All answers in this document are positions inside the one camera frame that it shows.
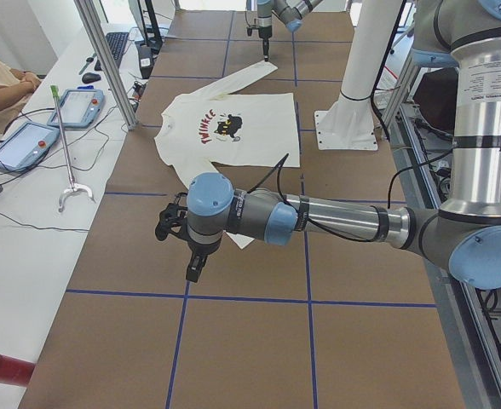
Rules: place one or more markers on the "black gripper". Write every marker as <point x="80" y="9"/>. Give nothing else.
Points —
<point x="200" y="249"/>
<point x="263" y="31"/>

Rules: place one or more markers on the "white long-sleeve printed shirt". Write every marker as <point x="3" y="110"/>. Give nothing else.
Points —
<point x="218" y="125"/>

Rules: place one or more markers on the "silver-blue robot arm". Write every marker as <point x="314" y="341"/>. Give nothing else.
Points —
<point x="463" y="236"/>
<point x="290" y="16"/>

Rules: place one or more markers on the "black monitor stand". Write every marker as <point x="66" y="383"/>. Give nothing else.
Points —
<point x="146" y="21"/>

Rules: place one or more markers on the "black power adapter box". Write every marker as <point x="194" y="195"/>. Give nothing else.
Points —
<point x="146" y="61"/>

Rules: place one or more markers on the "metal reacher grabber tool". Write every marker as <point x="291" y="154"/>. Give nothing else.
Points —
<point x="74" y="187"/>

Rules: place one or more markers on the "black keyboard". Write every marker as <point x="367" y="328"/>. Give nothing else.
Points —
<point x="117" y="43"/>

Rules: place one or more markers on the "black computer mouse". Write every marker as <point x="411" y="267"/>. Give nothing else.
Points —
<point x="90" y="77"/>

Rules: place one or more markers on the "far teach pendant tablet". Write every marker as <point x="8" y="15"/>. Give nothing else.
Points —
<point x="79" y="107"/>

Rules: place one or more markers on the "teach pendant tablet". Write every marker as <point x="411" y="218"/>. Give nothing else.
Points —
<point x="27" y="146"/>
<point x="79" y="107"/>

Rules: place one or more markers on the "near teach pendant tablet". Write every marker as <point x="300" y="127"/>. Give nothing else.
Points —
<point x="27" y="146"/>

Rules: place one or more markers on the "red cylinder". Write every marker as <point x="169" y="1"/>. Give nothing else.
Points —
<point x="14" y="371"/>

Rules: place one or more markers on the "white camera mast with base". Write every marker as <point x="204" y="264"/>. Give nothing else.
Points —
<point x="349" y="124"/>

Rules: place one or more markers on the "aluminium frame post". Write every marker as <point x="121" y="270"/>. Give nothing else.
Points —
<point x="92" y="25"/>

